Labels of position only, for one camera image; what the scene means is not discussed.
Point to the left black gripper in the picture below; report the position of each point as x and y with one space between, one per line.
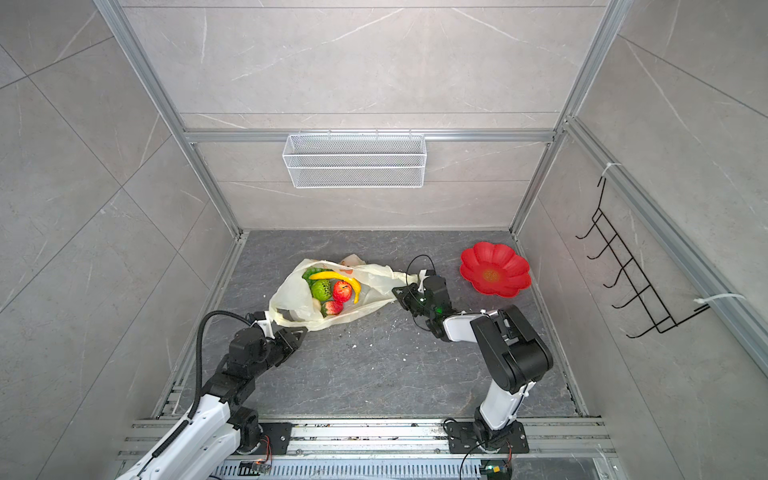
287 341

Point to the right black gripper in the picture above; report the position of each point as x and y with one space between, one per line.
405 299

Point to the cream plastic bag orange print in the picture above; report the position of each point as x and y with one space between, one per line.
292 304

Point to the red flower-shaped plastic bowl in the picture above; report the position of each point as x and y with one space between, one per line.
495 269

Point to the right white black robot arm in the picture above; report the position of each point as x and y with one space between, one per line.
514 354

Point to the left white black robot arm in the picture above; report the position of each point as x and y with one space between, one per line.
218 424

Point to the red fake strawberry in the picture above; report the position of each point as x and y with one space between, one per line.
331 308

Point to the green fake fruit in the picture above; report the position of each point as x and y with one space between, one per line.
320 289

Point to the red fake apple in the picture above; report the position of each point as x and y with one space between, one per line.
342 291

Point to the yellow fake banana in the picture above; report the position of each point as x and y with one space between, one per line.
329 275

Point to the white zip tie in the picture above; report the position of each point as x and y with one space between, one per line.
720 296

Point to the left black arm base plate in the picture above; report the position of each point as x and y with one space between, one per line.
261 439

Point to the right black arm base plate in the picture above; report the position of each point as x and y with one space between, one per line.
472 438

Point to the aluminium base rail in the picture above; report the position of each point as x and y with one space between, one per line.
540 448

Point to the white wire mesh basket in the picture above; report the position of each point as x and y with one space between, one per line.
360 160

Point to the black wire hook rack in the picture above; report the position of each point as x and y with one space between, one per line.
630 272

